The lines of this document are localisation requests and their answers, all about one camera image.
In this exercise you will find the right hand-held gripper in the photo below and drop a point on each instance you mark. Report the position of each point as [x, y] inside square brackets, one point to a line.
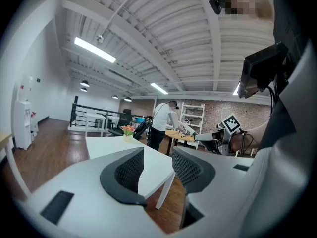
[231, 125]

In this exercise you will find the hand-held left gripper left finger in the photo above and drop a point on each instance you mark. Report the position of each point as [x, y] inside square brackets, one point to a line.
[86, 195]

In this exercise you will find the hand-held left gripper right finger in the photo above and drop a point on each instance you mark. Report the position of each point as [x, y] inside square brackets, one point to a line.
[218, 182]

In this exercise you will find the person's right forearm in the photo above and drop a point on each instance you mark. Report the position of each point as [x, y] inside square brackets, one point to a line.
[260, 133]

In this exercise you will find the white shelf unit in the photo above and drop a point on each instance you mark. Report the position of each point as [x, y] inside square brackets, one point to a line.
[192, 118]

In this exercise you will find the round wooden table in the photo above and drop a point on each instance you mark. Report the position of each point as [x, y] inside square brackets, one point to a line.
[178, 135]

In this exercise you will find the ceiling tube light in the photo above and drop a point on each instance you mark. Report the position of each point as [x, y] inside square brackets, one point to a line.
[236, 89]
[95, 49]
[159, 88]

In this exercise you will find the black stroller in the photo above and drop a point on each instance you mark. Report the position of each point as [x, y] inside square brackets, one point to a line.
[142, 129]

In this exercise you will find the orange flowers in pot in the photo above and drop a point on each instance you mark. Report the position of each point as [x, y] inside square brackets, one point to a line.
[127, 131]

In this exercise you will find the small white square table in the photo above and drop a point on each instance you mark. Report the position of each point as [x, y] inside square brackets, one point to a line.
[112, 120]
[95, 119]

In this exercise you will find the black office chair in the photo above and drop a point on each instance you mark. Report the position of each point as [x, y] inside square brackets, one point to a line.
[121, 125]

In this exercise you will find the black metal railing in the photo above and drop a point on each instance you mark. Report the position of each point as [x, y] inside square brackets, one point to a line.
[81, 115]

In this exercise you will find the person's black shirt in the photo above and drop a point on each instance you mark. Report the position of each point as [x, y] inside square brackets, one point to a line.
[284, 95]

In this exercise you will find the white boxes with red labels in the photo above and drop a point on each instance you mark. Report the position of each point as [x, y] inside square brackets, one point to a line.
[33, 125]

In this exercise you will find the black chest screen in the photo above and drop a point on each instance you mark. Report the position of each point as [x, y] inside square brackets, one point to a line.
[262, 68]

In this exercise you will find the black pendant lamp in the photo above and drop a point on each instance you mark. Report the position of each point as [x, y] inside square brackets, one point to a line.
[83, 90]
[84, 83]
[115, 97]
[127, 99]

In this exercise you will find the black tall speaker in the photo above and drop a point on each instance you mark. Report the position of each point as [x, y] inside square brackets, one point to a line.
[76, 99]

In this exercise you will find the white water dispenser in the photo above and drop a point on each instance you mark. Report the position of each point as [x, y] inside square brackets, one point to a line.
[22, 123]

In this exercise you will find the person's head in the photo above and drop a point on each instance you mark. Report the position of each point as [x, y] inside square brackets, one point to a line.
[247, 1]

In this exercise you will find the black head camera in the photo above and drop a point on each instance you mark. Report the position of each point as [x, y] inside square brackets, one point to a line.
[216, 4]

